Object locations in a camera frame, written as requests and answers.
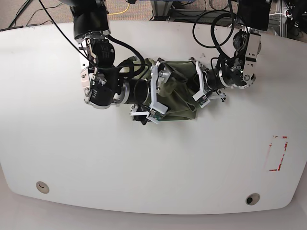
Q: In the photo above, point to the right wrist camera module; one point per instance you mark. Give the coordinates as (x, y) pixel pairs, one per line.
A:
(155, 116)

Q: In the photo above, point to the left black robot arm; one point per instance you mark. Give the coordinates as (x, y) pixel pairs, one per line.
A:
(239, 70)

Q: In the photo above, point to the right table cable grommet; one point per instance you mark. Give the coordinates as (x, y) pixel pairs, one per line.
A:
(252, 199)

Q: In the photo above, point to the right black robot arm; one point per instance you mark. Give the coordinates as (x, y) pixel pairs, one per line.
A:
(116, 73)

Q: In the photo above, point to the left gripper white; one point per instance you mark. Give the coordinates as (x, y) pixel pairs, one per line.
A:
(198, 82)

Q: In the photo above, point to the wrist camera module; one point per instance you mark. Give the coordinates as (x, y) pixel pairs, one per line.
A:
(155, 116)
(202, 100)

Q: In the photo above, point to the metal frame rack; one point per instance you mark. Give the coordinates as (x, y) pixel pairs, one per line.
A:
(170, 10)

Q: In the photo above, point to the red tape rectangle marking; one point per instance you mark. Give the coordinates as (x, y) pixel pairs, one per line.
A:
(276, 152)

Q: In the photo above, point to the olive green t-shirt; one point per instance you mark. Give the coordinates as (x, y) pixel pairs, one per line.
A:
(180, 100)

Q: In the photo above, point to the left table cable grommet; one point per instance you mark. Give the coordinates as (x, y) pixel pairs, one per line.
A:
(42, 187)

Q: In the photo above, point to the table cable grommet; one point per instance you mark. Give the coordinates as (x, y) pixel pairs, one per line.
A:
(252, 199)
(42, 187)

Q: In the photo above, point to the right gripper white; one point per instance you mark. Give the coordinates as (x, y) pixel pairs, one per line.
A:
(146, 89)

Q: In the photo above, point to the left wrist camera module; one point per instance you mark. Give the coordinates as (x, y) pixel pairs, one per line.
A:
(202, 100)

